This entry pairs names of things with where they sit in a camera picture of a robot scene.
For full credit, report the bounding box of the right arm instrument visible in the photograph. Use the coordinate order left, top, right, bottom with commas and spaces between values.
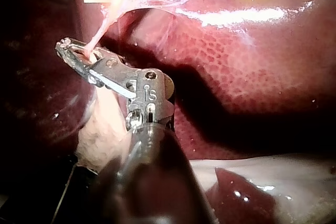
88, 55, 175, 132

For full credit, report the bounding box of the right arm instrument jaw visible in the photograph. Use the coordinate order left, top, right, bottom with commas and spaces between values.
58, 37, 107, 58
54, 45, 106, 89

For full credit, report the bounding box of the thin tube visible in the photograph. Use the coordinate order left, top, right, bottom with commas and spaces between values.
83, 8, 119, 58

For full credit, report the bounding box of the dark red liver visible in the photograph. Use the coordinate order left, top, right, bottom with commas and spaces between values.
0, 0, 336, 224

